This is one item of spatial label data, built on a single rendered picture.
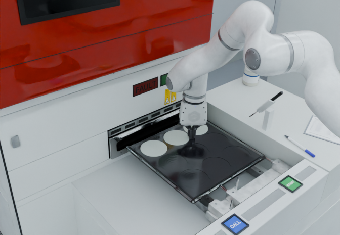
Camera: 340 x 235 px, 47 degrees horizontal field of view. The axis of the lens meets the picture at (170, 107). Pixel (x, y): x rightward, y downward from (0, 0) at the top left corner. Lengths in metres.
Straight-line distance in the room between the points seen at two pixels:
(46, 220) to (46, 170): 0.22
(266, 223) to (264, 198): 0.09
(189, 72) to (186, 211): 0.46
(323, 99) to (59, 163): 0.88
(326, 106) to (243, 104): 0.77
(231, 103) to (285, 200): 0.55
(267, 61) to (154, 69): 0.60
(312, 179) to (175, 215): 0.45
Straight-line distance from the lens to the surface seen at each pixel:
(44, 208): 1.48
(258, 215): 1.18
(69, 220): 1.58
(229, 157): 1.45
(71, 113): 1.31
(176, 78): 1.29
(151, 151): 1.45
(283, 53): 0.96
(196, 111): 1.44
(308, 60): 1.02
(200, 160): 1.42
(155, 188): 1.42
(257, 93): 1.75
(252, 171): 1.51
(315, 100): 0.93
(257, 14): 1.06
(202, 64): 1.25
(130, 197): 1.39
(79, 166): 1.45
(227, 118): 1.59
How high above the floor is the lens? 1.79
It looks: 31 degrees down
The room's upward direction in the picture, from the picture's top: 2 degrees clockwise
